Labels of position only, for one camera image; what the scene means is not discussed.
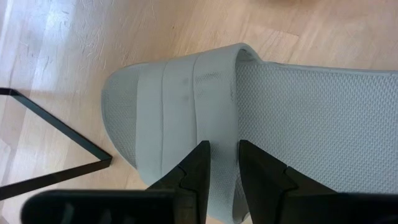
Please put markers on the grey slide sandal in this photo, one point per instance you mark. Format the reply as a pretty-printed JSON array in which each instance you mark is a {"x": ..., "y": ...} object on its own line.
[{"x": 174, "y": 109}]

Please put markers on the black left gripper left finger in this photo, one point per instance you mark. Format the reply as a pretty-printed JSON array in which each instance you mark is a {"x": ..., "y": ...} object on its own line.
[{"x": 155, "y": 205}]

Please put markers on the wooden shelf black metal frame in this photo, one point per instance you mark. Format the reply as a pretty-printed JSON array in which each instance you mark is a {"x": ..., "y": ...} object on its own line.
[{"x": 62, "y": 127}]

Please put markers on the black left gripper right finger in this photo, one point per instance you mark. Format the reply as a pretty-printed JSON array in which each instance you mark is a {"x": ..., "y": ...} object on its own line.
[{"x": 280, "y": 199}]

